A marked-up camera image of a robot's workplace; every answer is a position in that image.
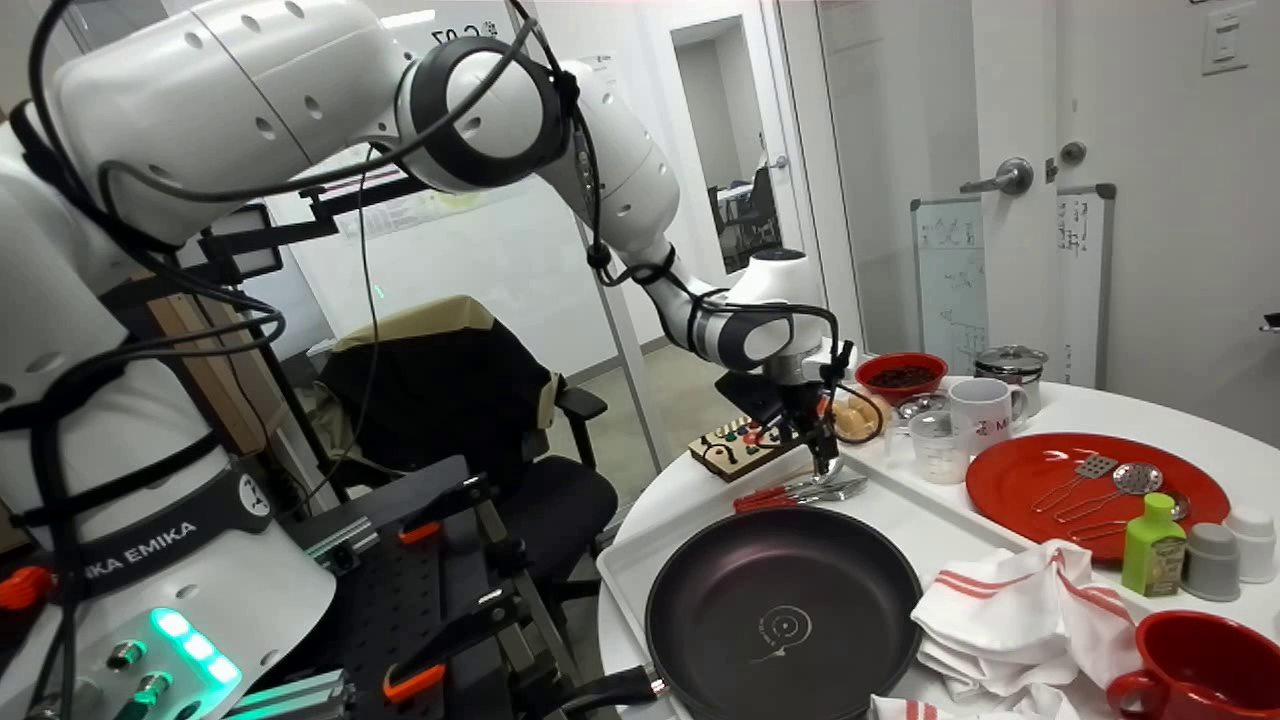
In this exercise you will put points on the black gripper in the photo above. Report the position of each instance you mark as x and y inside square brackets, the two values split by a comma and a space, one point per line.
[781, 403]

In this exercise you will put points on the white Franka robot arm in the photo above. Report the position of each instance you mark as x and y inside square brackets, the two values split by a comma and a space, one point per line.
[266, 81]

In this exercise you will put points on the small grey plastic cup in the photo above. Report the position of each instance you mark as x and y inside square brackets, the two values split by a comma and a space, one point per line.
[1209, 561]

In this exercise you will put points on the red cup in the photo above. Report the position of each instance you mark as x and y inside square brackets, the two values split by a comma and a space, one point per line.
[1201, 672]

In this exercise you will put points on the small white plastic cup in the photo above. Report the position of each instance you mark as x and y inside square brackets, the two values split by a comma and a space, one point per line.
[1259, 547]

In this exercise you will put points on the tan bread roll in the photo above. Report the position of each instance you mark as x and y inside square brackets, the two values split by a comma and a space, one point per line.
[860, 416]

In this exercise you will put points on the red bowl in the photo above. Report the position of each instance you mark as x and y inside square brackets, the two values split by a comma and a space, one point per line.
[903, 380]

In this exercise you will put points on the small steel lidded jar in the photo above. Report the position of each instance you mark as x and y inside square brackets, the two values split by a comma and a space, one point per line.
[918, 411]

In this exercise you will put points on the clear drinking glass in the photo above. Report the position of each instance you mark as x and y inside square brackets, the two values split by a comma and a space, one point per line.
[938, 456]

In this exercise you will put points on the white tray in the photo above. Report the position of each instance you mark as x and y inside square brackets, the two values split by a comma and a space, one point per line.
[935, 527]

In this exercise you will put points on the white mug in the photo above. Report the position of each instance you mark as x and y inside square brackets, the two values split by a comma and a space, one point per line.
[980, 405]

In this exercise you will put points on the black frying pan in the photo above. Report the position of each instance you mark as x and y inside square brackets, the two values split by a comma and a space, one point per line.
[786, 626]

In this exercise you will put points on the small leaning whiteboard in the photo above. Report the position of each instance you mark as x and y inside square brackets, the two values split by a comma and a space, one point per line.
[950, 285]

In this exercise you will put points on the red plate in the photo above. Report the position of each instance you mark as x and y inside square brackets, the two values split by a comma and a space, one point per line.
[1040, 506]

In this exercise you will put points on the white red-striped towel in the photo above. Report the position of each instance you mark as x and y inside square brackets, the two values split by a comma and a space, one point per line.
[1012, 612]

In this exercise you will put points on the white leaning panel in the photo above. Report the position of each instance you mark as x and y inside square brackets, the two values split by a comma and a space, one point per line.
[1083, 305]

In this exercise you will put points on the white door with window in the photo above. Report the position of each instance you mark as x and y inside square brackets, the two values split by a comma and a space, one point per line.
[741, 132]

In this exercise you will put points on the small silver round piece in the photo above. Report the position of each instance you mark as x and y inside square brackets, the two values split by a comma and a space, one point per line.
[1136, 479]

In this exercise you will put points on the silver door lever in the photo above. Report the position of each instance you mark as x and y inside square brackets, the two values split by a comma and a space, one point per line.
[1010, 178]

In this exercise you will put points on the green plastic bottle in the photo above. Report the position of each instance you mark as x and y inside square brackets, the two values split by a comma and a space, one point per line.
[1155, 555]

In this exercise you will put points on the black office chair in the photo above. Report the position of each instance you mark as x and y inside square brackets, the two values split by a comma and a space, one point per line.
[441, 403]

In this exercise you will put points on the silver deadbolt knob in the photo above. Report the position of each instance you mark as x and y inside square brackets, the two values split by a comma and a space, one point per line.
[1071, 159]

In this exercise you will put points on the black perforated robot table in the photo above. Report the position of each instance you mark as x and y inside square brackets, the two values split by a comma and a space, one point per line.
[441, 602]

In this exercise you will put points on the tan jacket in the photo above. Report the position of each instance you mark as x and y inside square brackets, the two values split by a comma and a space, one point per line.
[425, 319]

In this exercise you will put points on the silver aluminium bar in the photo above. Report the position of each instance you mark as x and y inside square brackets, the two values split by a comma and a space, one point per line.
[286, 697]

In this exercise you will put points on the black light panel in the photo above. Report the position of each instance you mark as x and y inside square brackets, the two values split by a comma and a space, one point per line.
[246, 247]

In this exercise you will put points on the wooden plank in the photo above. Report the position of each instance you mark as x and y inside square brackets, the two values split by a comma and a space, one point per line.
[202, 380]

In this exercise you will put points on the wooden toy switch board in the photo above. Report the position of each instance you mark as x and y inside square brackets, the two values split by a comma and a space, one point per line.
[734, 451]

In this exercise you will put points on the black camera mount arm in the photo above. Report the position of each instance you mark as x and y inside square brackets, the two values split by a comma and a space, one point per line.
[361, 196]

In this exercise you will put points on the white light switch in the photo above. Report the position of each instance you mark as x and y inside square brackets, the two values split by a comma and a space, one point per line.
[1222, 43]

